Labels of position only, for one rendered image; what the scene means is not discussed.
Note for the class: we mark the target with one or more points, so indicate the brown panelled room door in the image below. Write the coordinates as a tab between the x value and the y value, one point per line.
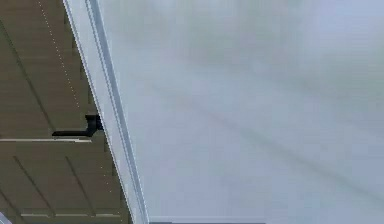
40	100

